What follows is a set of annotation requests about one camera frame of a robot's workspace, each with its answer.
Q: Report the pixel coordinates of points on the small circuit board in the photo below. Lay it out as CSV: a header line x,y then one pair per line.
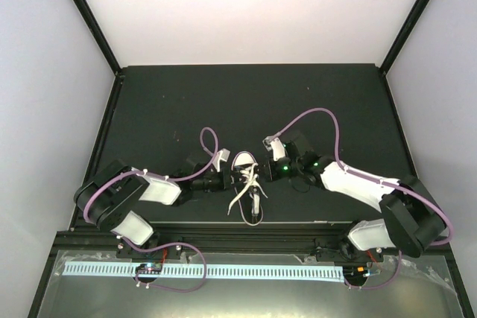
x,y
149,268
362,271

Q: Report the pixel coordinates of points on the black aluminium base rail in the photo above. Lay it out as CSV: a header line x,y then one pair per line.
x,y
323,241

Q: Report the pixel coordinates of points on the black table mat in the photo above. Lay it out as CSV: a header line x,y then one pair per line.
x,y
164,114

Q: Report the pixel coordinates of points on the black white sneaker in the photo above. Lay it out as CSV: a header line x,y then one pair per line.
x,y
245,157

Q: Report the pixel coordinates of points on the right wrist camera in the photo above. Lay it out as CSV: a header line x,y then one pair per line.
x,y
275,147

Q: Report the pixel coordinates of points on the left black frame post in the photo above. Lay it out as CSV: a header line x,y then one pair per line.
x,y
98,35

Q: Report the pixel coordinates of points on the light blue slotted cable duct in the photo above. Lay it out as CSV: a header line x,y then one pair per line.
x,y
209,271

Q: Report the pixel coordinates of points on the white shoelace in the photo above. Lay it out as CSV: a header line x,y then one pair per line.
x,y
247,176

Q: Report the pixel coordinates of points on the black frame post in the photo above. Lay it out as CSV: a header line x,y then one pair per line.
x,y
404,33
98,35

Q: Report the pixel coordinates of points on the right small circuit board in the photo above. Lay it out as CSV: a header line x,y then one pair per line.
x,y
362,271

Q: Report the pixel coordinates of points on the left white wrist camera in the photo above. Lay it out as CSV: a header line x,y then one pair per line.
x,y
220,158

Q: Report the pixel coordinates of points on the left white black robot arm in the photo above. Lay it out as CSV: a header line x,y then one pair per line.
x,y
108,199

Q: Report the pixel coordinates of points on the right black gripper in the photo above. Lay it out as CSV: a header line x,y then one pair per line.
x,y
272,173

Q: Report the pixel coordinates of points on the left small circuit board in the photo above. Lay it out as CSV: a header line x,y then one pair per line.
x,y
149,268

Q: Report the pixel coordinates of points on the right black frame post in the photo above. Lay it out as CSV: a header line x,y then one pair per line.
x,y
404,33

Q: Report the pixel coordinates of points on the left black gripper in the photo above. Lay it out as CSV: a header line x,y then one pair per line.
x,y
225,181

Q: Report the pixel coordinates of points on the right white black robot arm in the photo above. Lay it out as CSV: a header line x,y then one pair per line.
x,y
410,219

